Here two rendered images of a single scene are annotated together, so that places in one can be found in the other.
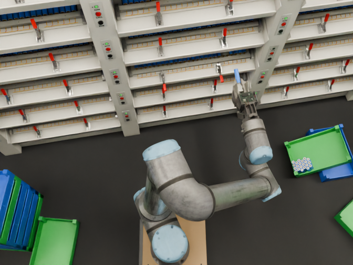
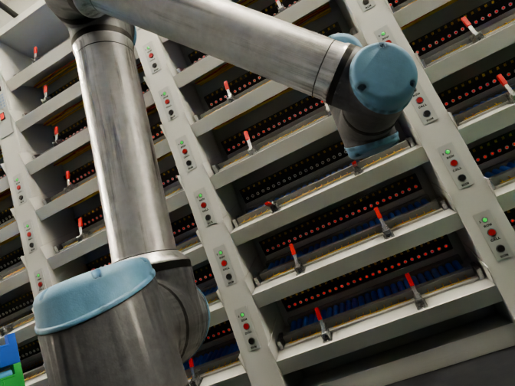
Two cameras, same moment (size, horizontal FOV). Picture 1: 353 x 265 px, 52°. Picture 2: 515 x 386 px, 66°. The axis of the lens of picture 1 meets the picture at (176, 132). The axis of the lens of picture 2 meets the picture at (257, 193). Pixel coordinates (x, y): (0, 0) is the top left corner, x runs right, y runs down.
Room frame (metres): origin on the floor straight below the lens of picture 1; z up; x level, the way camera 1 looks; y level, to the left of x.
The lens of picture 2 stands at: (-0.17, -0.41, 0.31)
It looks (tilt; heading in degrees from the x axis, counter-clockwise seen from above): 15 degrees up; 25
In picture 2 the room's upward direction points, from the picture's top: 21 degrees counter-clockwise
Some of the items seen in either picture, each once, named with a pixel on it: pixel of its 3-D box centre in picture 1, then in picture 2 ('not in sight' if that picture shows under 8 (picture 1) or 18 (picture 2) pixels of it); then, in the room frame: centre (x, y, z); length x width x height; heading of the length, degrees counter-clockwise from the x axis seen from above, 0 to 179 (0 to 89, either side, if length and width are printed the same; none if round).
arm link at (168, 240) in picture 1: (169, 242); (112, 335); (0.20, 0.03, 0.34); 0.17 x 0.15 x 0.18; 24
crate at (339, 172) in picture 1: (332, 152); not in sight; (0.74, -0.90, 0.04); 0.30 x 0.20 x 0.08; 10
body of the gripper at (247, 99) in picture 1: (247, 108); not in sight; (0.70, -0.30, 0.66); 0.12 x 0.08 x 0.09; 11
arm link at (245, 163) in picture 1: (252, 159); (363, 119); (0.52, -0.33, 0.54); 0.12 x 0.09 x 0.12; 24
